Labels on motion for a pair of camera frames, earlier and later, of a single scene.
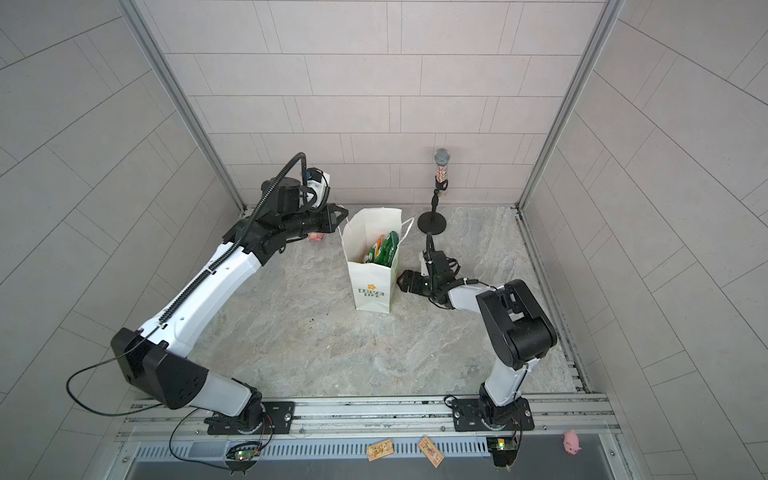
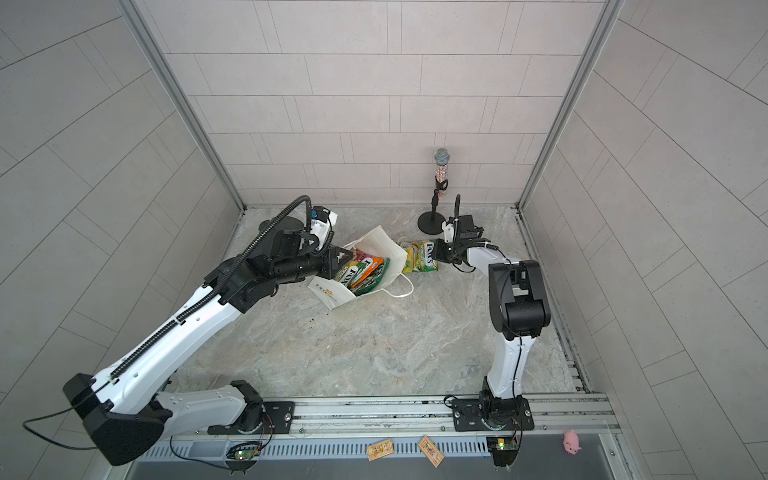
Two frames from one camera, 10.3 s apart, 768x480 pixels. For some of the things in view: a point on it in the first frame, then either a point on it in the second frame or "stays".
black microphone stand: (434, 223) stays
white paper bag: (374, 286) → (394, 282)
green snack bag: (386, 248) → (373, 281)
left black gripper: (328, 223) → (330, 262)
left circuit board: (241, 457) stays
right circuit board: (504, 450) stays
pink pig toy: (571, 442) stays
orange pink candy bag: (377, 245) → (371, 264)
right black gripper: (416, 286) → (441, 252)
